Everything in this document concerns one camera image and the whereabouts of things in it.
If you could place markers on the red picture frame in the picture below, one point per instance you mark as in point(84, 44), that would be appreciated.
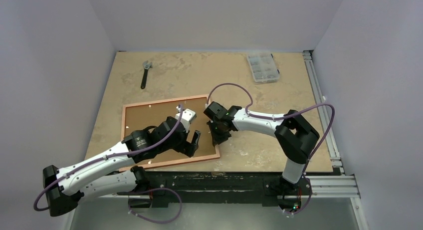
point(124, 122)

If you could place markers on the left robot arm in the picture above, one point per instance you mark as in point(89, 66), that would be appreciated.
point(115, 170)

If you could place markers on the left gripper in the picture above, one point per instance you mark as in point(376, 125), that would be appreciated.
point(185, 147)

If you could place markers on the clear plastic screw box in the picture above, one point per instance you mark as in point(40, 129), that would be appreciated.
point(263, 67)

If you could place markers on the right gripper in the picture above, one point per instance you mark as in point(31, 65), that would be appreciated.
point(218, 128)

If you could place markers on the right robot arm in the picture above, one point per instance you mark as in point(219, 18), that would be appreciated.
point(295, 135)

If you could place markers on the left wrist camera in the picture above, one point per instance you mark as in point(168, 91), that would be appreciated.
point(186, 116)

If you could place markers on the black adjustable wrench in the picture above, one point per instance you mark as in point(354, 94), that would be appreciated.
point(146, 67)

